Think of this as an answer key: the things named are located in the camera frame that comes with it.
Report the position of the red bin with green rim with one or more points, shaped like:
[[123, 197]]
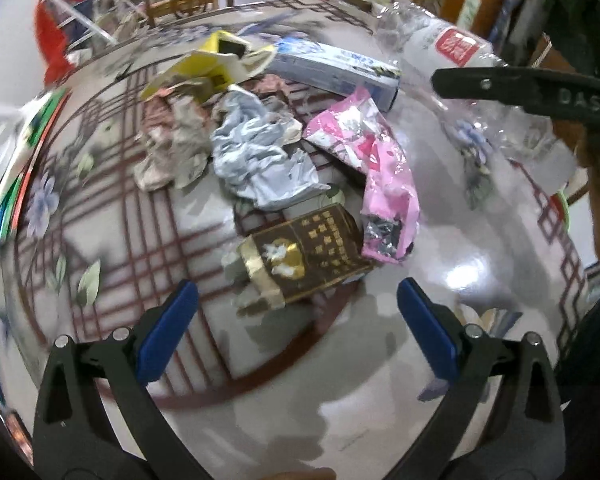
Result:
[[565, 205]]

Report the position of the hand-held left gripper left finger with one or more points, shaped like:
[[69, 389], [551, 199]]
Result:
[[167, 330]]

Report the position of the printed paper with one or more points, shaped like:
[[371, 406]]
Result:
[[175, 140]]

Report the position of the pink foil wrapper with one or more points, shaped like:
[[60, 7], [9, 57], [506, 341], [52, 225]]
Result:
[[380, 170]]

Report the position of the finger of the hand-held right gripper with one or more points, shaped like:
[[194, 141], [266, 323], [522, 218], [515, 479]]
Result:
[[505, 87]]

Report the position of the yellow white packet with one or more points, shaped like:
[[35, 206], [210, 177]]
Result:
[[205, 62]]

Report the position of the red plastic stool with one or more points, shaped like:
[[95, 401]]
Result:
[[55, 45]]

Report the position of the hanging wall scroll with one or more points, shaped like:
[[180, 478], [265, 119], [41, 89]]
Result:
[[470, 7]]

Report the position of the clear plastic bottle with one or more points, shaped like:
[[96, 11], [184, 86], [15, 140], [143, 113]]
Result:
[[420, 40]]

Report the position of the blue white cardboard box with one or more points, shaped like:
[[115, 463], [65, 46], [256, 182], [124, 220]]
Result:
[[330, 67]]

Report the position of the brown gold box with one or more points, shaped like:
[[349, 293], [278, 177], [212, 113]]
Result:
[[320, 245]]

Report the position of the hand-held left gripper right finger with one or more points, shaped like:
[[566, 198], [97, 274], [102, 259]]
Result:
[[430, 330]]

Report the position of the grey paper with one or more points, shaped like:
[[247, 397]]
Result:
[[260, 155]]

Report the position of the white book rack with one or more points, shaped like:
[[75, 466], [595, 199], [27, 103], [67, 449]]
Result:
[[95, 15]]

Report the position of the stack of colourful books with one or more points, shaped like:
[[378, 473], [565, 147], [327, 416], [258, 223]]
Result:
[[17, 195]]

